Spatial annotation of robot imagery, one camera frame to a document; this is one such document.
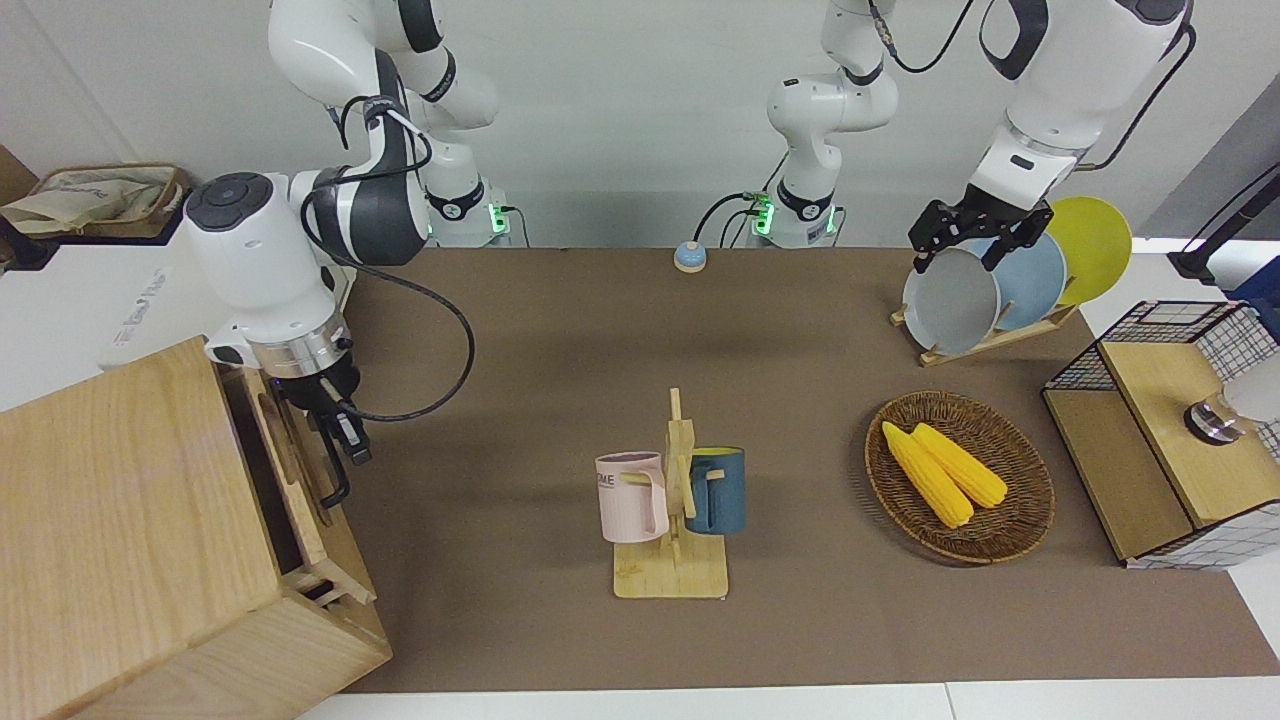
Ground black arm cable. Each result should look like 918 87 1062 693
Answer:
868 0 1198 173
300 95 477 423

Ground pink mug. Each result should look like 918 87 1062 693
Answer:
595 452 671 544

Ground white oven appliance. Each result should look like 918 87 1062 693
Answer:
95 175 351 373

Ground brown table mat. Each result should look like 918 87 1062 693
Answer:
290 247 1280 694

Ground brown wicker basket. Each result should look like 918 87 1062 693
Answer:
865 390 1056 566

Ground black drawer handle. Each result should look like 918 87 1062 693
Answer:
318 425 353 509

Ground light wooden cabinet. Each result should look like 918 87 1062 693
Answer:
0 335 393 720

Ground black base power cables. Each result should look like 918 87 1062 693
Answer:
695 190 776 248

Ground beige cloth bag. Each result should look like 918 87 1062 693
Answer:
0 163 189 241

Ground wooden mug rack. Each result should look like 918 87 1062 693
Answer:
612 387 731 601

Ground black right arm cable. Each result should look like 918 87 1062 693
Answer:
300 95 477 423

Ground blue box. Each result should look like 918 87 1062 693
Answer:
1230 283 1280 336

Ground wire shelf with wooden boards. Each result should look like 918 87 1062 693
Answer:
1042 300 1280 571

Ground light wooden drawer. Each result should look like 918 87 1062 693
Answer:
222 365 379 606

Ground black stand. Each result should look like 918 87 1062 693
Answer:
1167 165 1280 283

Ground yellow corn cob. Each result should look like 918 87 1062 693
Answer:
910 422 1009 509
881 421 975 529

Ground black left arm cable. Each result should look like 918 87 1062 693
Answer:
868 0 1198 173

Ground grey plate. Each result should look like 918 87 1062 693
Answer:
902 247 1002 356

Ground light blue plate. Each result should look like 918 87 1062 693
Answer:
985 232 1069 333

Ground yellow plate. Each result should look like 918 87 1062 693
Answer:
1045 196 1133 307

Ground wooden plate rack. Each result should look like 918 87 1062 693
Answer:
890 303 1079 368

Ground silver and white lamp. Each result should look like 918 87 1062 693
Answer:
1185 355 1280 444

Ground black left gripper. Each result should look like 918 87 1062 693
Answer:
907 198 1054 275

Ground dark blue mug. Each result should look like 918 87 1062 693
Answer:
686 446 747 536

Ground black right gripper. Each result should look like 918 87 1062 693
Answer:
272 353 374 467

